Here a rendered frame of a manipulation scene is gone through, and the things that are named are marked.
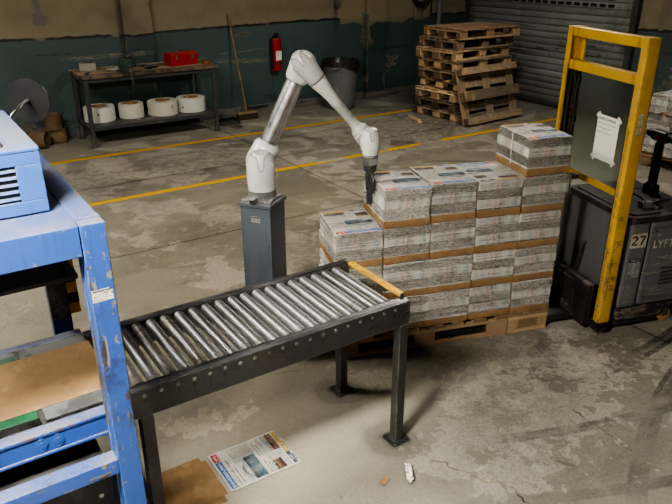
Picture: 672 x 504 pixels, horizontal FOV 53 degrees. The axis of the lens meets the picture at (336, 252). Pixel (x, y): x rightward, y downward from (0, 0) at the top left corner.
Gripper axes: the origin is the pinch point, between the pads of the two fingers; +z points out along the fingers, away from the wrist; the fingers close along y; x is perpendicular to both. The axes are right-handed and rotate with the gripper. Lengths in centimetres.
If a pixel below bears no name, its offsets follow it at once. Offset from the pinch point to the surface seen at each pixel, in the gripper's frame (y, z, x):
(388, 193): -19.9, -8.9, -4.4
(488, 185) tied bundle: -19, -8, -67
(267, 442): -82, 95, 79
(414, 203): -19.3, -1.2, -20.5
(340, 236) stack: -18.9, 14.3, 23.0
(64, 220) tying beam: -154, -59, 147
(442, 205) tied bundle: -18.1, 2.1, -38.5
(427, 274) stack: -19, 45, -31
